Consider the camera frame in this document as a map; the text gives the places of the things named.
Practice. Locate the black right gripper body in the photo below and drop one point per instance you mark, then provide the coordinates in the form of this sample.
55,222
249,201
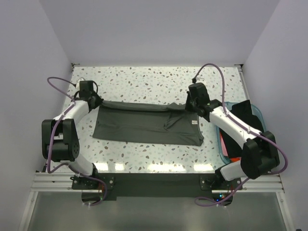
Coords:
190,104

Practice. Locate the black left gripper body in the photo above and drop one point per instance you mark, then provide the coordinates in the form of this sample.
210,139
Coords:
97,99

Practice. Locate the grey green t shirt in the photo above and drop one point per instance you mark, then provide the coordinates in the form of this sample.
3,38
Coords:
147,123

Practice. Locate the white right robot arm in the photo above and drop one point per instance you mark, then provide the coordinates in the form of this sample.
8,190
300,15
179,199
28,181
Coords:
259,153

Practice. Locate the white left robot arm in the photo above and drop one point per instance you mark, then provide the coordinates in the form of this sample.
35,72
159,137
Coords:
65,130

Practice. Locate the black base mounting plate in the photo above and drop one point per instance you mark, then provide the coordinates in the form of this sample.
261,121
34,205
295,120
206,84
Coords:
157,185

